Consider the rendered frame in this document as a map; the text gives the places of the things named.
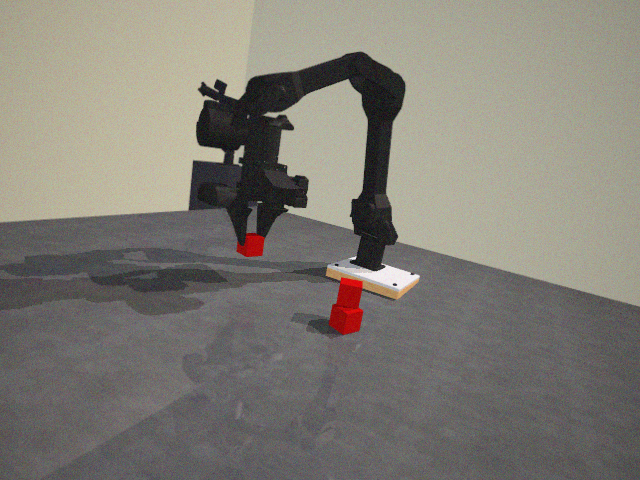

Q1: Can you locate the red cube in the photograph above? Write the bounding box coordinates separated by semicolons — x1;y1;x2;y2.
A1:
329;304;363;335
336;277;362;309
237;233;264;257

